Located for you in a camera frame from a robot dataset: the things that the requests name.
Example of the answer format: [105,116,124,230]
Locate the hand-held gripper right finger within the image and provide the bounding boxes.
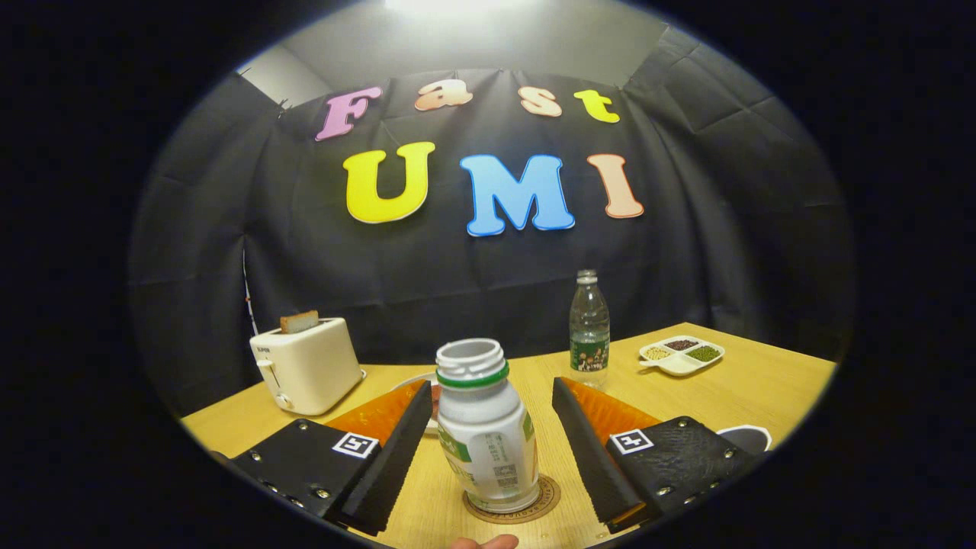
[551,376,763,535]

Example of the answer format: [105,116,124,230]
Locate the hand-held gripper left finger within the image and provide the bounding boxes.
[229,379,434,537]

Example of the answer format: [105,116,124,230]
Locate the round cork coaster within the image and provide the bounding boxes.
[462,474,562,525]

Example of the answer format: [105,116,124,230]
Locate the white juice bottle green label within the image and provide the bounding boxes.
[435,338,542,514]

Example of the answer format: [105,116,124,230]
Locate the white cup wooden handle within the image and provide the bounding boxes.
[715,425,773,456]

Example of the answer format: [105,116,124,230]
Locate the clear plastic water bottle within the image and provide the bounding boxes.
[569,268,612,390]

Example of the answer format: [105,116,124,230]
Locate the round white plate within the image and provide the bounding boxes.
[390,371,443,435]

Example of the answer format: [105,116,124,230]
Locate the cream toaster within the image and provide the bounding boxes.
[249,317,367,417]

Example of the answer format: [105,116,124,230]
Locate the white divided dish with grains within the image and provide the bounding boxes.
[639,335,726,378]

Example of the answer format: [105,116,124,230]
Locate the wooden table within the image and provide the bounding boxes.
[181,322,838,549]

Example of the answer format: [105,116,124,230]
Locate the black backdrop cloth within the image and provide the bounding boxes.
[128,23,855,416]

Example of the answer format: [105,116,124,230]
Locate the bright ceiling light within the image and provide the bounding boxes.
[385,0,535,12]

